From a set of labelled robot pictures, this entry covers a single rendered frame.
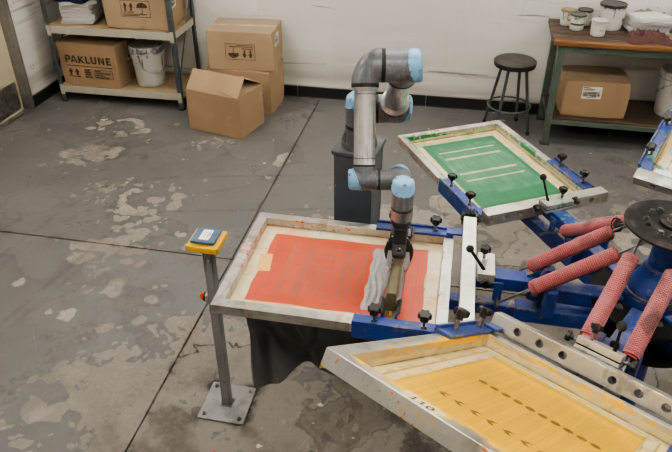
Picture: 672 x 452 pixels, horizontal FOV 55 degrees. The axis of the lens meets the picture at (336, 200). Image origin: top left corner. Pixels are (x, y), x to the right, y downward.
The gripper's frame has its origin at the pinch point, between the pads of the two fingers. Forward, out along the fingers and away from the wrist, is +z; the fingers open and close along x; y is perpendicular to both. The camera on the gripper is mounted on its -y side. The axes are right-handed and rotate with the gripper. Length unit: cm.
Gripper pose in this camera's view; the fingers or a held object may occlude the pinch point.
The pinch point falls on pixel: (397, 268)
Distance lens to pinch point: 234.3
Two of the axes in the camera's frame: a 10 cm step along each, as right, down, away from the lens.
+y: 1.9, -5.2, 8.3
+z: 0.0, 8.5, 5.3
